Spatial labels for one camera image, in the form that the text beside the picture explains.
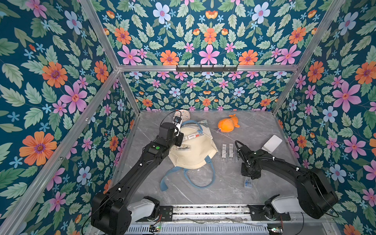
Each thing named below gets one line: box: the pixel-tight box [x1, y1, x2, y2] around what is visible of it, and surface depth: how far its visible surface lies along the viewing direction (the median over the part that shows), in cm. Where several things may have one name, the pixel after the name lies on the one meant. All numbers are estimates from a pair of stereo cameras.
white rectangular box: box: [261, 134, 283, 154], surface depth 98 cm
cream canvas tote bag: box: [159, 119, 219, 191], surface depth 92 cm
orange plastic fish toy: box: [217, 113, 241, 133], surface depth 104 cm
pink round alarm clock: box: [174, 109, 191, 122], surface depth 117 cm
